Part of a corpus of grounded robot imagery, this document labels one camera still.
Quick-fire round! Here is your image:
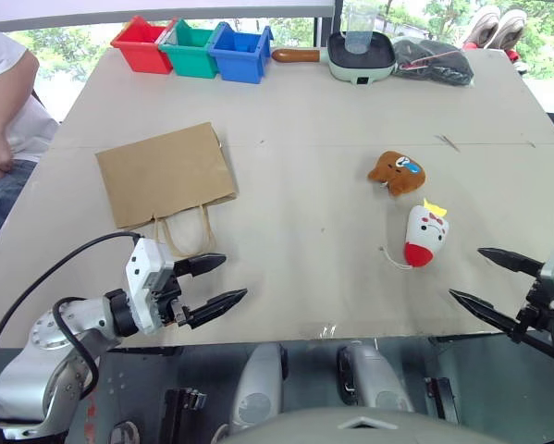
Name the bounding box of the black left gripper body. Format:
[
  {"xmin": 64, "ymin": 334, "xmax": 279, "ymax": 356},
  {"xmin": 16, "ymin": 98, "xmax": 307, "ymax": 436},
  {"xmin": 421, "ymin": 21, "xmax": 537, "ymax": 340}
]
[{"xmin": 148, "ymin": 266, "xmax": 190, "ymax": 327}]

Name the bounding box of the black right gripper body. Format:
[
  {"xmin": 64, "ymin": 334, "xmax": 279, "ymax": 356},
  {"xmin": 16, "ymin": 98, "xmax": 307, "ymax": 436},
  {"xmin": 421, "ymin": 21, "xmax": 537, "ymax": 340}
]
[{"xmin": 511, "ymin": 275, "xmax": 554, "ymax": 343}]

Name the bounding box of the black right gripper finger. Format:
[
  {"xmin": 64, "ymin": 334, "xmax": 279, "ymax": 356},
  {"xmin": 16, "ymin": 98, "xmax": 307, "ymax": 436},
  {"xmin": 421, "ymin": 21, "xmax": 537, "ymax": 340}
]
[
  {"xmin": 477, "ymin": 247, "xmax": 545, "ymax": 278},
  {"xmin": 448, "ymin": 289, "xmax": 521, "ymax": 335}
]

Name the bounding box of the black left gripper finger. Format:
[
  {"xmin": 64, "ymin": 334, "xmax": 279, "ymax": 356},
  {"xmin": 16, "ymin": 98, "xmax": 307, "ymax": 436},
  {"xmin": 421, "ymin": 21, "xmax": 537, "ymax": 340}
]
[
  {"xmin": 172, "ymin": 253, "xmax": 228, "ymax": 279},
  {"xmin": 183, "ymin": 288, "xmax": 249, "ymax": 331}
]

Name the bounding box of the brown paper bag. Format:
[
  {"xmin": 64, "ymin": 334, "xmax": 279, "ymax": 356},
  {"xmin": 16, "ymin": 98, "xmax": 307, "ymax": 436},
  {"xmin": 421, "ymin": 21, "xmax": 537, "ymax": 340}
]
[{"xmin": 94, "ymin": 121, "xmax": 240, "ymax": 259}]

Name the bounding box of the black plastic bag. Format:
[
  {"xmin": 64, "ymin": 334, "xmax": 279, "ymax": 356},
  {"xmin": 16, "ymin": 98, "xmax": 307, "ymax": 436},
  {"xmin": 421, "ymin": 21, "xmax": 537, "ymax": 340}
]
[{"xmin": 389, "ymin": 38, "xmax": 475, "ymax": 88}]

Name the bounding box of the white red plush toy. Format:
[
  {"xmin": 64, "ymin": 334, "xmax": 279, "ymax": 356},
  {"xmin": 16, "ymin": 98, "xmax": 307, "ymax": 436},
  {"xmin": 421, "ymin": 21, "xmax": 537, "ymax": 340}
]
[{"xmin": 379, "ymin": 198, "xmax": 452, "ymax": 270}]

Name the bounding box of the silver left robot leg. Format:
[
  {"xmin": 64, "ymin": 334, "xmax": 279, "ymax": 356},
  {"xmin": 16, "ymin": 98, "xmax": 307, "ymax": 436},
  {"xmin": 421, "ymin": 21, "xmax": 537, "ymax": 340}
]
[{"xmin": 211, "ymin": 341, "xmax": 289, "ymax": 440}]

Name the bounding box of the silver robot leg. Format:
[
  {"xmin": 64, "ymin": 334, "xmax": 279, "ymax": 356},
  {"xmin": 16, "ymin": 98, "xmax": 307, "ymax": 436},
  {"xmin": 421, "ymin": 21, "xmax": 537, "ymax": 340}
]
[
  {"xmin": 336, "ymin": 339, "xmax": 416, "ymax": 413},
  {"xmin": 211, "ymin": 341, "xmax": 289, "ymax": 440}
]

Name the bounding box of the silver right robot leg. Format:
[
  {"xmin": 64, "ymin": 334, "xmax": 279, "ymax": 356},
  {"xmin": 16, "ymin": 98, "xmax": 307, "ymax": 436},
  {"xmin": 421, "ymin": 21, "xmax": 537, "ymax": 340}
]
[{"xmin": 336, "ymin": 339, "xmax": 416, "ymax": 413}]

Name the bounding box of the brown plush toy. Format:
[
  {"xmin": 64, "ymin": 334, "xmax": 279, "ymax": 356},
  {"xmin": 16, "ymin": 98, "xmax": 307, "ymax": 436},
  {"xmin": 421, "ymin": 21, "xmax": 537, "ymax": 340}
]
[{"xmin": 367, "ymin": 150, "xmax": 427, "ymax": 199}]

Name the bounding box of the grey robot torso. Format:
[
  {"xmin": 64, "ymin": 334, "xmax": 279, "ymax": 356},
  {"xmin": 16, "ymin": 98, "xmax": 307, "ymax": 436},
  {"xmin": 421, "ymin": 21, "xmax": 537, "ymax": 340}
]
[{"xmin": 220, "ymin": 406, "xmax": 504, "ymax": 444}]

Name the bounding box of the green plastic bin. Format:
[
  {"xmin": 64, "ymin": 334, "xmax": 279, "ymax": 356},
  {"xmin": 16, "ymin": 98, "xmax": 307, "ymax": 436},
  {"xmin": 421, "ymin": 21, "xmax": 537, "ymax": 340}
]
[{"xmin": 158, "ymin": 18, "xmax": 225, "ymax": 80}]

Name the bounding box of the blue plastic bin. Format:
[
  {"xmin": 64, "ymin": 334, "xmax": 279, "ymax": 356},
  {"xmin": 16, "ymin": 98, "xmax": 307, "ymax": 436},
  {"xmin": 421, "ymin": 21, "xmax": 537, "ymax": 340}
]
[{"xmin": 208, "ymin": 21, "xmax": 275, "ymax": 86}]

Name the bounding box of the red plastic bin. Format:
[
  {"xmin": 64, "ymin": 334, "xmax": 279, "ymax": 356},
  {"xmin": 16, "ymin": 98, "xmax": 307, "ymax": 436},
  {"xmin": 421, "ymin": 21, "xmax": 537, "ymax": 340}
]
[{"xmin": 110, "ymin": 15, "xmax": 178, "ymax": 75}]

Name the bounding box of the person in white shirt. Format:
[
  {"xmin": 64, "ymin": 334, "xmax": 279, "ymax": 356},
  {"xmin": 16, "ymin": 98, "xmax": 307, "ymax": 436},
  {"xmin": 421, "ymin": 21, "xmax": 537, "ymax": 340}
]
[{"xmin": 0, "ymin": 22, "xmax": 60, "ymax": 265}]

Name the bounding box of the pair of grey shoes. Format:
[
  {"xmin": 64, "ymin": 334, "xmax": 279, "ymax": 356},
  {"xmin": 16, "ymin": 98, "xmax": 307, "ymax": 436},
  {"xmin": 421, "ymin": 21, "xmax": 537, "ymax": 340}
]
[{"xmin": 461, "ymin": 5, "xmax": 530, "ymax": 63}]

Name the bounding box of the green electric frying pan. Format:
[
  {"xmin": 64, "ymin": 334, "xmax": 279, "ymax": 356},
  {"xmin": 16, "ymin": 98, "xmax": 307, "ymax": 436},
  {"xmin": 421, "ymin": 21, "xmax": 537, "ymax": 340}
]
[{"xmin": 271, "ymin": 31, "xmax": 398, "ymax": 87}]

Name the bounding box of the clear measuring cup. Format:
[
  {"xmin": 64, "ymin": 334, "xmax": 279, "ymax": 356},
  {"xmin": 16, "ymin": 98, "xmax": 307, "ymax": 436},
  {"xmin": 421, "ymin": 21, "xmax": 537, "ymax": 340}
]
[{"xmin": 339, "ymin": 3, "xmax": 378, "ymax": 56}]

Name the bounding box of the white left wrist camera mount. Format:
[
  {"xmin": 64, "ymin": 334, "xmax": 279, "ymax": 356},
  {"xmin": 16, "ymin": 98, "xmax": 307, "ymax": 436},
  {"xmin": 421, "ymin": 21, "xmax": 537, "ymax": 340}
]
[{"xmin": 124, "ymin": 237, "xmax": 176, "ymax": 336}]

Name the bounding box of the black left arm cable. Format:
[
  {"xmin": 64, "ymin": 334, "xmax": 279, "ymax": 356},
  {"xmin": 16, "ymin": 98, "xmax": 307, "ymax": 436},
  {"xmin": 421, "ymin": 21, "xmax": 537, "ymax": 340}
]
[{"xmin": 0, "ymin": 230, "xmax": 143, "ymax": 444}]

